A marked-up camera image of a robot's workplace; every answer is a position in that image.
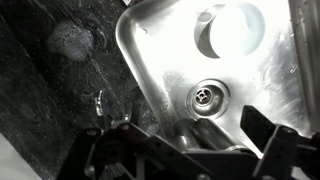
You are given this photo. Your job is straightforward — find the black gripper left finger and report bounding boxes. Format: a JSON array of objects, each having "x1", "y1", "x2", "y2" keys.
[{"x1": 58, "y1": 102, "x2": 214, "y2": 180}]

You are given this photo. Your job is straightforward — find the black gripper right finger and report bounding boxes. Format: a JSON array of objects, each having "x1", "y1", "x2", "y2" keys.
[{"x1": 239, "y1": 104, "x2": 320, "y2": 180}]

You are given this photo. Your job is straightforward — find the chrome lever faucet handle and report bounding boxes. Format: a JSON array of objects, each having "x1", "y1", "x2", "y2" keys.
[{"x1": 173, "y1": 117, "x2": 255, "y2": 155}]

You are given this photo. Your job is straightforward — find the chrome sink faucet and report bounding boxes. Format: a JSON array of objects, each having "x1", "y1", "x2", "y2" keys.
[{"x1": 288, "y1": 0, "x2": 320, "y2": 133}]

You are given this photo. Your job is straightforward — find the round metal sink drain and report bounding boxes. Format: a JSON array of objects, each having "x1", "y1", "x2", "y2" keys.
[{"x1": 185, "y1": 78, "x2": 232, "y2": 120}]

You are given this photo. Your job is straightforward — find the stainless steel sink basin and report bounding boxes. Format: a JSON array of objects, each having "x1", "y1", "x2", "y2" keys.
[{"x1": 115, "y1": 0, "x2": 320, "y2": 158}]

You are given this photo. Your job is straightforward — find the white round bowl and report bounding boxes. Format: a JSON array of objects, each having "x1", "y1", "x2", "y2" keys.
[{"x1": 193, "y1": 2, "x2": 267, "y2": 60}]

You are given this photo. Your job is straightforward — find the white soap foam blob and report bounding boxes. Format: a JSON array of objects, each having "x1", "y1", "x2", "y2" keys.
[{"x1": 46, "y1": 21, "x2": 95, "y2": 63}]

